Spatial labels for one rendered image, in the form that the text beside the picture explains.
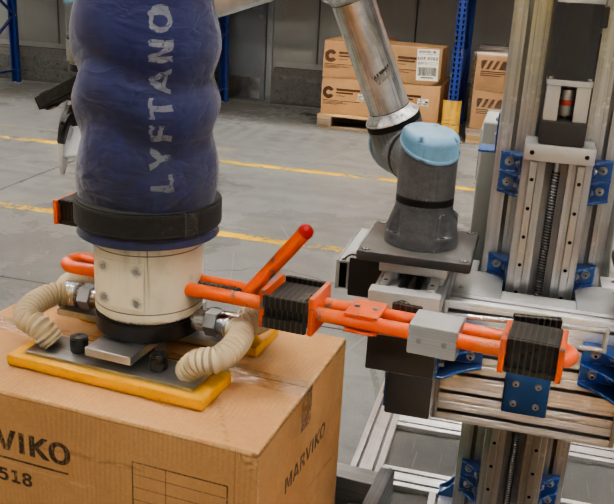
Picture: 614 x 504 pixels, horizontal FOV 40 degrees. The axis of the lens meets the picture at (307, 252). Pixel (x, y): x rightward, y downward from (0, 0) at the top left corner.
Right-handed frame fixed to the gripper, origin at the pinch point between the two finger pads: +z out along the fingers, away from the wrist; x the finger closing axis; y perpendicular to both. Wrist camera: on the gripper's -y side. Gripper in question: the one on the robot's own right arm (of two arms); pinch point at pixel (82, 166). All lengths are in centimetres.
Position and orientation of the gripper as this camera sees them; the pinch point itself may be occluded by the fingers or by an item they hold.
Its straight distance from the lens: 170.2
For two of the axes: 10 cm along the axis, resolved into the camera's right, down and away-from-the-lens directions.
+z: -0.5, 9.4, 3.2
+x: 3.5, -2.9, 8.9
